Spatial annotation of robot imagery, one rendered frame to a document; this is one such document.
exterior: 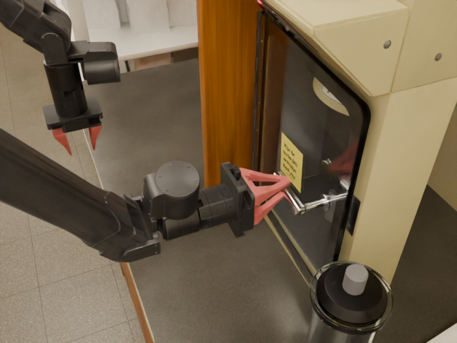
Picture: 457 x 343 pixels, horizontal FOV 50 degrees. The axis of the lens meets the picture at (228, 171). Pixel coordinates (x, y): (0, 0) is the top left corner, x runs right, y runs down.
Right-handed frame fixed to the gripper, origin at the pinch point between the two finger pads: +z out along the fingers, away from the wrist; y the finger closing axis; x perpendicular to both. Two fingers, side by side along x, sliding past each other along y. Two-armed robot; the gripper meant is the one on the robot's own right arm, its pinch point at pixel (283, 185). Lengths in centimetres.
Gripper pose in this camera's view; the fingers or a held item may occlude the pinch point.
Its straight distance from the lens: 75.1
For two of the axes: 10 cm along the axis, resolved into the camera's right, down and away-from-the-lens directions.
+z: 9.2, -2.5, 2.9
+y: 0.0, -7.6, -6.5
